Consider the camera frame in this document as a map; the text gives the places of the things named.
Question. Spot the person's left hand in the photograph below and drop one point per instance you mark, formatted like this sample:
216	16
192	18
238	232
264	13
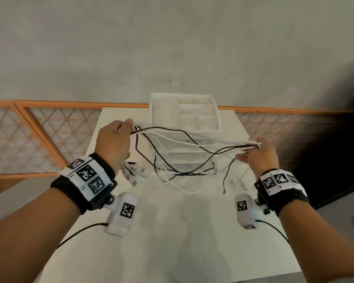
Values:
112	144

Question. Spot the black wristband with marker tags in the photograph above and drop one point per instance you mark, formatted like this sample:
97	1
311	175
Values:
85	179
280	185

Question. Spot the person's right hand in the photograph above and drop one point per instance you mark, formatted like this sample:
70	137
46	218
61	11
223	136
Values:
264	159

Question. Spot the orange-framed lattice screen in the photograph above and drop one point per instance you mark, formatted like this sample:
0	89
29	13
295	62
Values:
0	177
283	110
76	104

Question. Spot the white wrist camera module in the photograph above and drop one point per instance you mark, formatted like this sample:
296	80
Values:
122	215
245	209

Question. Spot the person's right forearm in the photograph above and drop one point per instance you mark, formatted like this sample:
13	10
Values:
321	250

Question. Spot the person's left forearm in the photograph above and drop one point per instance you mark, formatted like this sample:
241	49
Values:
26	232

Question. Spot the white table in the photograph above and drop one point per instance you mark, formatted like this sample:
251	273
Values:
180	247

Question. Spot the white drawer organizer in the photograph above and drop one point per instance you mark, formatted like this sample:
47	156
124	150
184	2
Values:
165	109

